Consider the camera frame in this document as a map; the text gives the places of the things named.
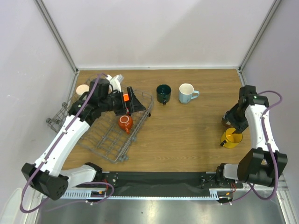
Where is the steel brown tumbler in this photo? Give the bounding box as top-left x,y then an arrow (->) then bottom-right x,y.
221,111 -> 232,128

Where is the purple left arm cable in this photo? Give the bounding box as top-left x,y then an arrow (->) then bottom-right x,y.
19,73 -> 115,213

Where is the light blue mug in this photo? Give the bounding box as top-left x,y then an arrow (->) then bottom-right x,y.
179,83 -> 199,104

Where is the dark green mug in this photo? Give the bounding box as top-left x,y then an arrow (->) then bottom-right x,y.
156,84 -> 171,105

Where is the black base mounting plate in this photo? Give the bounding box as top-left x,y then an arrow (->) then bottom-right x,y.
101,171 -> 231,197

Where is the yellow enamel mug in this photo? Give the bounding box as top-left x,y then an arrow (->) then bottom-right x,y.
220,127 -> 243,148

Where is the grey wire dish rack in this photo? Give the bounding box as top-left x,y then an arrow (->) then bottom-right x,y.
45,73 -> 155,164

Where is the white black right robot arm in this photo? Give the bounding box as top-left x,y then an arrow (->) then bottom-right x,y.
215,85 -> 288,188

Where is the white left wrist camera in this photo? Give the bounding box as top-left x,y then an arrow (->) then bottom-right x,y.
106,74 -> 124,91

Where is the red black patterned cup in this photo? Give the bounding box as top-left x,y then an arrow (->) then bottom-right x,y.
118,115 -> 133,134

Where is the cream floral tall mug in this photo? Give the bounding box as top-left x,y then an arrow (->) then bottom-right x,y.
76,84 -> 89,96

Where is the orange enamel mug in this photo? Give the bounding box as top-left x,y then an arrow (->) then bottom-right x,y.
123,94 -> 129,102

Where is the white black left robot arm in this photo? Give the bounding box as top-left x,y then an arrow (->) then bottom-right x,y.
21,77 -> 146,200

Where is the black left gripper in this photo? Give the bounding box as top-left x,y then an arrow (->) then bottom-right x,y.
100,87 -> 145,116

